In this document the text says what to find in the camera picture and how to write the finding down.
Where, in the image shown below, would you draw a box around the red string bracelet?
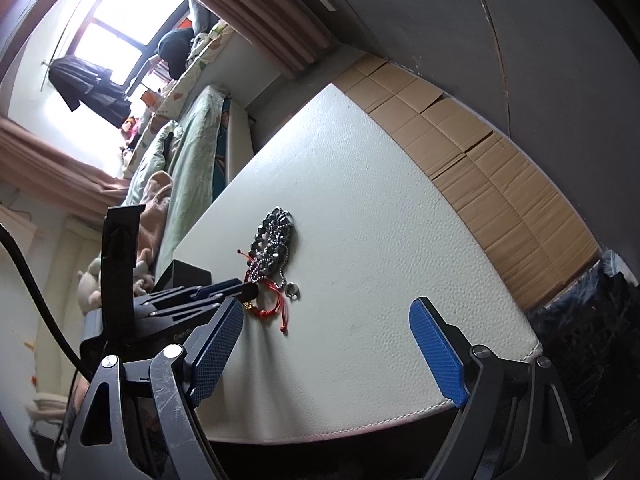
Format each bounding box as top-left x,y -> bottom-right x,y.
236,248 -> 292,335

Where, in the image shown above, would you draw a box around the black jewelry box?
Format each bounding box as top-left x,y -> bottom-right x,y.
153,260 -> 212,292

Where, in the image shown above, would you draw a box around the plush toy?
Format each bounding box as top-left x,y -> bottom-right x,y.
77,257 -> 102,315

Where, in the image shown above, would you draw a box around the white side table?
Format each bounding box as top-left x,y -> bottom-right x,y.
174,86 -> 541,444

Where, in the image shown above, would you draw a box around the pink fleece blanket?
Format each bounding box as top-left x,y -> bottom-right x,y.
134,170 -> 174,296

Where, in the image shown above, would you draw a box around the flattened cardboard sheets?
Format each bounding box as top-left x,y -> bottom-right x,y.
333,54 -> 600,310

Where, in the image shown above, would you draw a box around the pink left curtain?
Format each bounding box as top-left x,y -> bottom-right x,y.
0,117 -> 129,223

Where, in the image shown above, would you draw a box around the pink curtain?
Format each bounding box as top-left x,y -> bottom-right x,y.
0,117 -> 129,223
198,0 -> 337,78

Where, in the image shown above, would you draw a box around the green floral quilt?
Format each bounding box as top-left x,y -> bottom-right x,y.
122,120 -> 183,206

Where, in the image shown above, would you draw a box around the green bed mattress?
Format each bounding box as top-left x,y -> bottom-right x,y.
154,86 -> 230,276

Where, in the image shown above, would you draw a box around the floral window seat cushion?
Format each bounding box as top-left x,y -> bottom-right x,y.
120,20 -> 235,179

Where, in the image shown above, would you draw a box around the dark hanging clothes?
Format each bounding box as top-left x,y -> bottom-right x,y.
48,55 -> 131,128

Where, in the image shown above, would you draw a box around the dark bag on windowsill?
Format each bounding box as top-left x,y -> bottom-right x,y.
156,27 -> 194,80

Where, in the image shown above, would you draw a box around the pink right curtain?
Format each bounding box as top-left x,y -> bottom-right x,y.
198,0 -> 337,78

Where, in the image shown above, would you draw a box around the black cable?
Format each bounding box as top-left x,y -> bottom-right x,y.
0,222 -> 97,476

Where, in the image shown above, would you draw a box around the silver chain bracelet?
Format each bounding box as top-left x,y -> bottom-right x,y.
243,205 -> 295,291

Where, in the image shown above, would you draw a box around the white wall socket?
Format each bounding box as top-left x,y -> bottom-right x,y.
320,0 -> 336,12

